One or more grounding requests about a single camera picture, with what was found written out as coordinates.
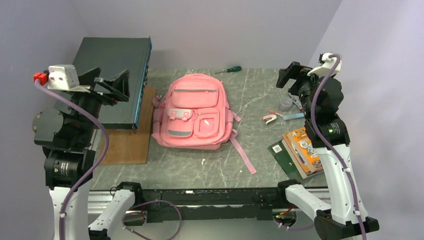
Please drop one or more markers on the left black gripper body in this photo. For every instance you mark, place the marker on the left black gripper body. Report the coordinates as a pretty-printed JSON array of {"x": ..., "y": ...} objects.
[{"x": 90, "y": 98}]

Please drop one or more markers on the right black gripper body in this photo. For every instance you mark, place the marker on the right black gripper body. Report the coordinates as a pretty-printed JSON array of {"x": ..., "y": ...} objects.
[{"x": 302, "y": 86}]

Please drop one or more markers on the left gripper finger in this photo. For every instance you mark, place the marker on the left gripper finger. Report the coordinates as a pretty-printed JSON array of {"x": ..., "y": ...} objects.
[
  {"x": 117, "y": 84},
  {"x": 103, "y": 96}
]

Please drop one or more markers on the light blue marker pen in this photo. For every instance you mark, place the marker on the light blue marker pen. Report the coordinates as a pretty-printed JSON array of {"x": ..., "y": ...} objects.
[{"x": 293, "y": 116}]

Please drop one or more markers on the pink student backpack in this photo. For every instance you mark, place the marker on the pink student backpack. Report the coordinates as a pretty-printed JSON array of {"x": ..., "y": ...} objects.
[{"x": 195, "y": 114}]

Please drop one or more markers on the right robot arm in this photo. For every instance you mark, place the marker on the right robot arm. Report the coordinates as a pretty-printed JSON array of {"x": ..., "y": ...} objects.
[{"x": 345, "y": 217}]

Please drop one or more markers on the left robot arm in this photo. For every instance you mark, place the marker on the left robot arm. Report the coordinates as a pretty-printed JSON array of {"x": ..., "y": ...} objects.
[{"x": 74, "y": 143}]

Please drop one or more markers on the red adjustable wrench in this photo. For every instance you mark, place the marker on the red adjustable wrench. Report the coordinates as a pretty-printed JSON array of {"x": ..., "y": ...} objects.
[{"x": 295, "y": 100}]

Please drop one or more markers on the clear tape roll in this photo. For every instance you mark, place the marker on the clear tape roll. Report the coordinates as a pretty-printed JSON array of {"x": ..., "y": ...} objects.
[{"x": 285, "y": 104}]

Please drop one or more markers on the pink pencil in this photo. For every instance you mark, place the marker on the pink pencil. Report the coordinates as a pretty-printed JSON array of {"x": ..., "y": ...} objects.
[{"x": 275, "y": 113}]

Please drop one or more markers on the pink white stapler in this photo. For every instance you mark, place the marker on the pink white stapler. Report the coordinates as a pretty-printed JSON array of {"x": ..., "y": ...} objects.
[{"x": 269, "y": 118}]

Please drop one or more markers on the wooden board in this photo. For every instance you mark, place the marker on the wooden board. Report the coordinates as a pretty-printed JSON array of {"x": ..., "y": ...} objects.
[{"x": 130, "y": 147}]

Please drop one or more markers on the dark green book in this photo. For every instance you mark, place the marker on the dark green book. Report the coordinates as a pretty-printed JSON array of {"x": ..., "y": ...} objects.
[{"x": 286, "y": 161}]

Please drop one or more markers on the orange comic book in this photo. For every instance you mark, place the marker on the orange comic book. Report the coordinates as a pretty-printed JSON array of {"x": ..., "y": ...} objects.
[{"x": 303, "y": 146}]

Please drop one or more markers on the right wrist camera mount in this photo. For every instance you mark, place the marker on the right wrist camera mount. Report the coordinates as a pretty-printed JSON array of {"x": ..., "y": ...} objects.
[{"x": 329, "y": 63}]

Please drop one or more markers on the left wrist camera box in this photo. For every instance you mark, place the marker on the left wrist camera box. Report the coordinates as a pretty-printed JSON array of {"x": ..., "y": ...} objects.
[{"x": 61, "y": 77}]

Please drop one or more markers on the green handled screwdriver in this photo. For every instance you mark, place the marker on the green handled screwdriver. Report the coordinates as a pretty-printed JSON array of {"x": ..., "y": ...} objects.
[{"x": 231, "y": 70}]

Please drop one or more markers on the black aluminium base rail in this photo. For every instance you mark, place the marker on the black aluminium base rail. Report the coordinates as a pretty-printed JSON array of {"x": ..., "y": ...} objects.
[{"x": 260, "y": 204}]

